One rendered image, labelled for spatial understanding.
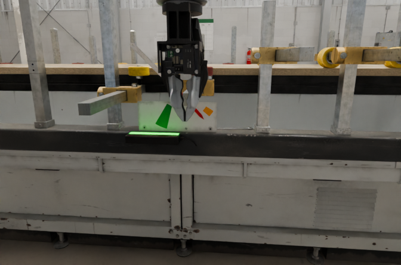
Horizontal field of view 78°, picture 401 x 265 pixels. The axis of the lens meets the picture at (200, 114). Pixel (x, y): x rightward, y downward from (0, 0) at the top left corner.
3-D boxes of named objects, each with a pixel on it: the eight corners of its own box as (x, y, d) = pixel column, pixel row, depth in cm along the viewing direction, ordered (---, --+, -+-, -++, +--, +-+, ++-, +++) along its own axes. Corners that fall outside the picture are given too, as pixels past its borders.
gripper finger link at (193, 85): (181, 127, 45) (180, 76, 43) (185, 119, 51) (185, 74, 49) (198, 128, 45) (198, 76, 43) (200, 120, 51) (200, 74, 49)
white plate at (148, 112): (216, 132, 81) (216, 102, 79) (138, 131, 83) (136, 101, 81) (216, 132, 82) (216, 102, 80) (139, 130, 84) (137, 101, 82)
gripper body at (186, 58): (156, 77, 42) (153, 0, 39) (167, 74, 50) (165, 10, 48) (201, 77, 41) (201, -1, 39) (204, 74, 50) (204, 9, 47)
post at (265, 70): (267, 153, 82) (276, -4, 72) (256, 152, 83) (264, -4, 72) (265, 149, 86) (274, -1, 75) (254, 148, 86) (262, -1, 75)
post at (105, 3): (119, 144, 86) (108, -7, 75) (110, 143, 86) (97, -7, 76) (123, 140, 89) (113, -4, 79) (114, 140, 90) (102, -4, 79)
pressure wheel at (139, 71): (154, 94, 100) (153, 65, 97) (136, 96, 94) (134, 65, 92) (143, 92, 105) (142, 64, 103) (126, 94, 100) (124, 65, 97)
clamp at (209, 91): (213, 96, 79) (213, 80, 78) (171, 95, 80) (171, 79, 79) (214, 94, 84) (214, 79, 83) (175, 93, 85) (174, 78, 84)
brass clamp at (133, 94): (136, 103, 81) (135, 88, 80) (96, 102, 82) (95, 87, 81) (142, 100, 87) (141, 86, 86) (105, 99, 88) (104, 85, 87)
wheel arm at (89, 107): (92, 119, 59) (90, 101, 58) (78, 119, 59) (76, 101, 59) (145, 94, 101) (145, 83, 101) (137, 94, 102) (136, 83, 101)
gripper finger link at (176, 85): (164, 127, 46) (162, 76, 44) (170, 119, 51) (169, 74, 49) (181, 127, 45) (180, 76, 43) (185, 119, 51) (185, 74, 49)
